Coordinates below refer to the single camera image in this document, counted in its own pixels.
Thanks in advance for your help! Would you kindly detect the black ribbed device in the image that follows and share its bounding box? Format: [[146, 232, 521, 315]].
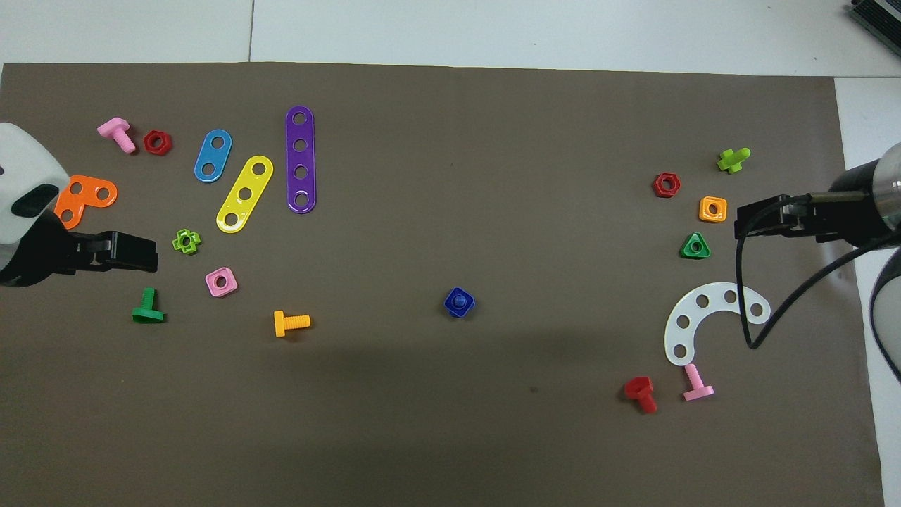
[[847, 0, 901, 39]]

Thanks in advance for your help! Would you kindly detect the orange angled three-hole plate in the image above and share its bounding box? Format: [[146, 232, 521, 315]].
[[53, 175, 118, 230]]

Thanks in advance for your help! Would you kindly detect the orange-yellow plastic bolt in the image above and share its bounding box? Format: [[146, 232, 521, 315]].
[[273, 310, 311, 338]]

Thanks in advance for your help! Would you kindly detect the white curved five-hole plate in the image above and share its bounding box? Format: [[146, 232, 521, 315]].
[[664, 282, 771, 368]]

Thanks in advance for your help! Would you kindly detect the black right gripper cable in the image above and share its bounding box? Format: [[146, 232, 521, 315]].
[[735, 195, 901, 351]]

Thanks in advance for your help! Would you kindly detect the green plastic bolt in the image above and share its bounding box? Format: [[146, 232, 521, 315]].
[[132, 287, 166, 325]]

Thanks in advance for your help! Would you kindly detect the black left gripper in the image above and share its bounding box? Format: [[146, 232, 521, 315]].
[[0, 211, 158, 287]]

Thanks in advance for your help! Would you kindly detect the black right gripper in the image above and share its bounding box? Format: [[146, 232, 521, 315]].
[[733, 159, 882, 248]]

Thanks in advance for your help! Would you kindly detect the lime cross-head plastic bolt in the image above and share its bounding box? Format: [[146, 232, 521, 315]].
[[717, 147, 752, 174]]

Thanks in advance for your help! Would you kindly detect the brown table mat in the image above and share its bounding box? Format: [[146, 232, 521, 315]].
[[0, 62, 886, 507]]

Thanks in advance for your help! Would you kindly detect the red plastic bolt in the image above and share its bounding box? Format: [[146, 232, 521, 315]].
[[624, 376, 658, 415]]

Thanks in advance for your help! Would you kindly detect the yellow three-hole plastic plate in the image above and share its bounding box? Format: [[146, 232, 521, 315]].
[[216, 155, 274, 234]]

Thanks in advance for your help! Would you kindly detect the purple four-hole plastic plate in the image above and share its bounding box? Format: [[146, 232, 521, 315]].
[[285, 106, 317, 214]]

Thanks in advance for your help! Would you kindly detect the blue two-hole plastic plate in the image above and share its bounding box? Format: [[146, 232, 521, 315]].
[[194, 129, 233, 184]]

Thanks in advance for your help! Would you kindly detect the pink square plastic nut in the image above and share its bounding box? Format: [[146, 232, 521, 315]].
[[205, 267, 239, 298]]

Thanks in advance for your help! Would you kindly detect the blue square plastic nut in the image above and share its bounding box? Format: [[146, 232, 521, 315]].
[[444, 287, 476, 319]]

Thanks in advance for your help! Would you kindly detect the pink plastic bolt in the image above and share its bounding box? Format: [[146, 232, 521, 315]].
[[97, 117, 137, 154], [683, 363, 715, 403]]

